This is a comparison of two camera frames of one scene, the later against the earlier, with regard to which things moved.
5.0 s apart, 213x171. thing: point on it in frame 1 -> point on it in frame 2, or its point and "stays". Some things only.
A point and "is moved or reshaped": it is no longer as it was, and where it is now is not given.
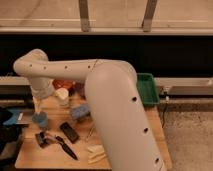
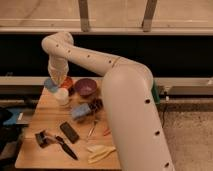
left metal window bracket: x=84 y=16 stays
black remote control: x=69 y=131 stays
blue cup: x=41 y=118 is moved or reshaped
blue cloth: x=80 y=112 stays
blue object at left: x=13 y=119 stays
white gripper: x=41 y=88 -> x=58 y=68
